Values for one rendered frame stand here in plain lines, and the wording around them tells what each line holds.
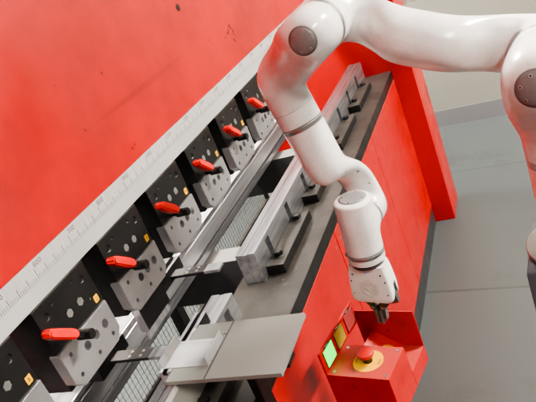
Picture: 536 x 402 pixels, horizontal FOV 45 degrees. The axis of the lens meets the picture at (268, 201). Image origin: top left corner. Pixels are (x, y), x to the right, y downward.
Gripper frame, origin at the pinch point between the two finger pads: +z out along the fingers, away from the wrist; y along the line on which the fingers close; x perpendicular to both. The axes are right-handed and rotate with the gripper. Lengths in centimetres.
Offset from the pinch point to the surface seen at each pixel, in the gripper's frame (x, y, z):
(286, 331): -25.7, -8.1, -15.3
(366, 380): -15.1, 0.3, 6.9
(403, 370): -8.2, 6.1, 9.2
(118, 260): -43, -25, -45
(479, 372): 69, -4, 85
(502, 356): 79, 2, 84
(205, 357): -36.8, -21.3, -16.1
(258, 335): -27.3, -14.2, -14.8
